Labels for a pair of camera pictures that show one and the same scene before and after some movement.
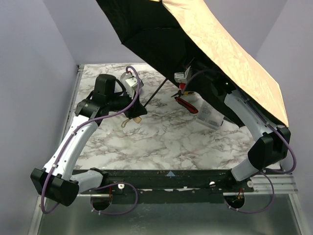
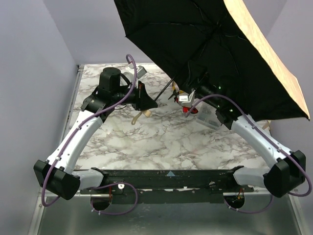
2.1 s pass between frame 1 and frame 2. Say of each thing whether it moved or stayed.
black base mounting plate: stayed
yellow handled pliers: moved
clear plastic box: stayed
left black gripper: moved
